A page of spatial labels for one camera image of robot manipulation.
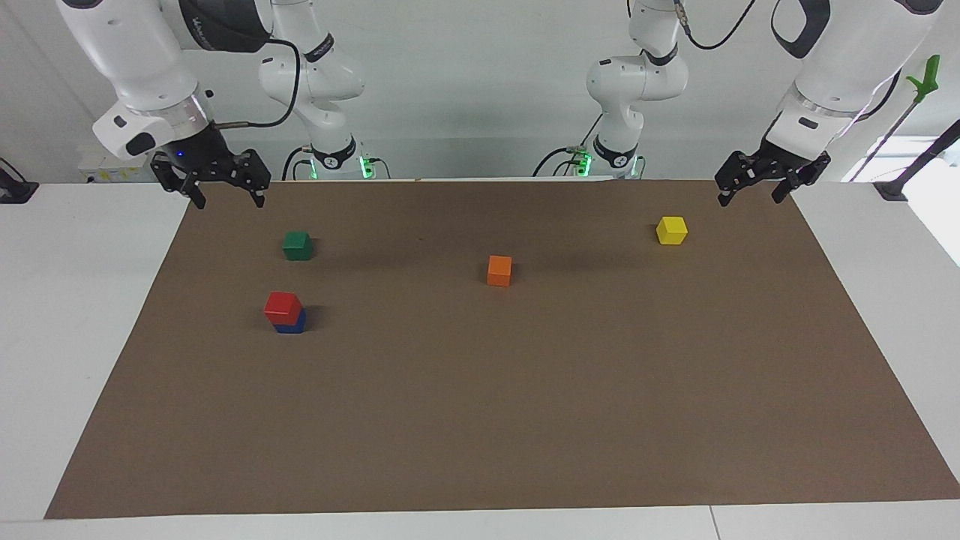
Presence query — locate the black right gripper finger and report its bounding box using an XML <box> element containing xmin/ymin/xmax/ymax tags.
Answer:
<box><xmin>229</xmin><ymin>148</ymin><xmax>272</xmax><ymax>209</ymax></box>
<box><xmin>151</xmin><ymin>154</ymin><xmax>207</xmax><ymax>210</ymax></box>

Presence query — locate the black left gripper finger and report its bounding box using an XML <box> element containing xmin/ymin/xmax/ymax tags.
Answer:
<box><xmin>714</xmin><ymin>151</ymin><xmax>755</xmax><ymax>208</ymax></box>
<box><xmin>771</xmin><ymin>151</ymin><xmax>832</xmax><ymax>205</ymax></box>

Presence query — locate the red wooden block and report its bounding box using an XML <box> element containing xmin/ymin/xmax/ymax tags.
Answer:
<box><xmin>264</xmin><ymin>292</ymin><xmax>303</xmax><ymax>327</ymax></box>

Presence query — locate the white box with yellow label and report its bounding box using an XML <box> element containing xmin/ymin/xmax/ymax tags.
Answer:
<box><xmin>77</xmin><ymin>146</ymin><xmax>155</xmax><ymax>185</ymax></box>

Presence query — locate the black stand with slanted bar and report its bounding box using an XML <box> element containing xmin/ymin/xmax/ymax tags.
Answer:
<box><xmin>874</xmin><ymin>118</ymin><xmax>960</xmax><ymax>202</ymax></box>

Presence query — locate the thin pole with green tip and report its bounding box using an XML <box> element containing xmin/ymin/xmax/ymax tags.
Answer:
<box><xmin>851</xmin><ymin>54</ymin><xmax>941</xmax><ymax>182</ymax></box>

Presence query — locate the black table clamp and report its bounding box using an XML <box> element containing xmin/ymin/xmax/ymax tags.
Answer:
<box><xmin>0</xmin><ymin>157</ymin><xmax>40</xmax><ymax>205</ymax></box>

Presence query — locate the brown paper mat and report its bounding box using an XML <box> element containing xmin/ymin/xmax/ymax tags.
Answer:
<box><xmin>43</xmin><ymin>178</ymin><xmax>960</xmax><ymax>520</ymax></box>

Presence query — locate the black right base cable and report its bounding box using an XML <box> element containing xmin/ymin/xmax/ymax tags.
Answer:
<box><xmin>282</xmin><ymin>146</ymin><xmax>316</xmax><ymax>181</ymax></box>

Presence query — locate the black base cable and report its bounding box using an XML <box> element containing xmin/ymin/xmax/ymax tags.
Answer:
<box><xmin>282</xmin><ymin>146</ymin><xmax>316</xmax><ymax>181</ymax></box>
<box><xmin>532</xmin><ymin>112</ymin><xmax>605</xmax><ymax>178</ymax></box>

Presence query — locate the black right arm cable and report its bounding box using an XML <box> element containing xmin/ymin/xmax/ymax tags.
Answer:
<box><xmin>216</xmin><ymin>34</ymin><xmax>302</xmax><ymax>128</ymax></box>

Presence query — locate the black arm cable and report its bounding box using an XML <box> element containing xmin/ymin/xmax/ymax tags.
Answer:
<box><xmin>673</xmin><ymin>0</ymin><xmax>758</xmax><ymax>52</ymax></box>
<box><xmin>216</xmin><ymin>34</ymin><xmax>302</xmax><ymax>128</ymax></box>

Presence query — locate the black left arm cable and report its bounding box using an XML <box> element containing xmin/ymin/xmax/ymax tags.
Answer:
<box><xmin>673</xmin><ymin>0</ymin><xmax>758</xmax><ymax>52</ymax></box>

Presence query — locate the black left base cable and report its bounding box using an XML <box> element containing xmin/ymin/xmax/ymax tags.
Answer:
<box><xmin>532</xmin><ymin>112</ymin><xmax>605</xmax><ymax>178</ymax></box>

